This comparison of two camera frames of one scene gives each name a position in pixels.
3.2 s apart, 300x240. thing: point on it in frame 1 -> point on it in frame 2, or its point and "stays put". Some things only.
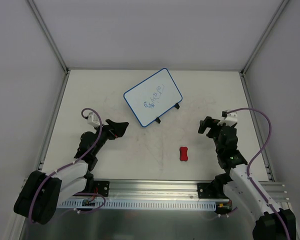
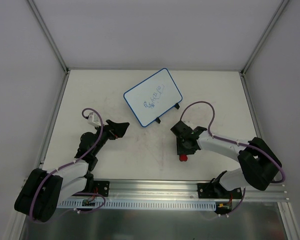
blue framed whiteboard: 152,97 stays put
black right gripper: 212,125 -> 184,136
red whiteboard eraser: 183,156 stays put
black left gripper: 110,130 stays put
